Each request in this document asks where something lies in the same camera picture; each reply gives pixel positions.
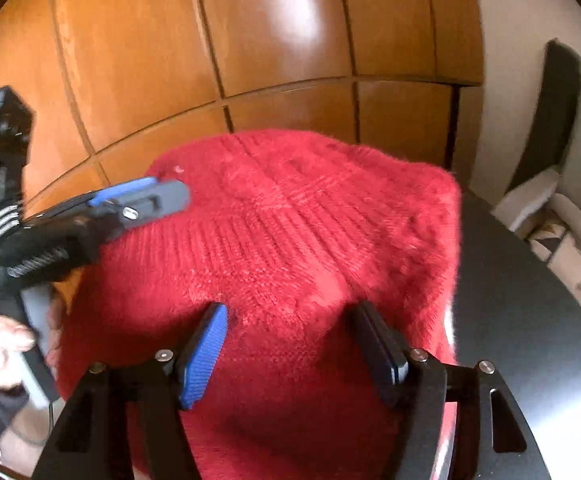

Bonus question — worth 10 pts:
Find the wooden wardrobe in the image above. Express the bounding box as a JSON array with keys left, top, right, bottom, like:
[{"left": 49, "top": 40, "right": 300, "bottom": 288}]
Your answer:
[{"left": 0, "top": 0, "right": 487, "bottom": 221}]

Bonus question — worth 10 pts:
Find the person's left hand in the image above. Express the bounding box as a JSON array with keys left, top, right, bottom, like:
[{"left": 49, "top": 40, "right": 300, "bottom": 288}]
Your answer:
[{"left": 0, "top": 287, "right": 67, "bottom": 392}]

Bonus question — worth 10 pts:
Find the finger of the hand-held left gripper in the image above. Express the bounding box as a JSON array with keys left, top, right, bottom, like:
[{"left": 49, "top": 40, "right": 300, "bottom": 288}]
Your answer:
[
  {"left": 86, "top": 177, "right": 160, "bottom": 210},
  {"left": 105, "top": 181, "right": 192, "bottom": 235}
]

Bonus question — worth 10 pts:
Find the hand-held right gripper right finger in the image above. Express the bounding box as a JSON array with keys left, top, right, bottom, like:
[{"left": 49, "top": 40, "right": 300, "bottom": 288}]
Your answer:
[{"left": 353, "top": 301, "right": 554, "bottom": 480}]

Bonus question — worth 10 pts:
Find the red knitted sweater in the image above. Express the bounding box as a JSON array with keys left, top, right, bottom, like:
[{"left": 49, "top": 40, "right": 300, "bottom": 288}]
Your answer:
[{"left": 55, "top": 129, "right": 464, "bottom": 480}]

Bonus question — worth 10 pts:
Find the white patterned cushion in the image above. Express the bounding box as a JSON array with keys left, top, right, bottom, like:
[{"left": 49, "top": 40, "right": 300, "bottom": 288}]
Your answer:
[{"left": 527, "top": 195, "right": 581, "bottom": 351}]

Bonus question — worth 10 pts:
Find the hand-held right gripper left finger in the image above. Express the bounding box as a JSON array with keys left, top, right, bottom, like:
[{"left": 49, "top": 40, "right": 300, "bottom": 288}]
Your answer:
[{"left": 30, "top": 302, "right": 229, "bottom": 480}]

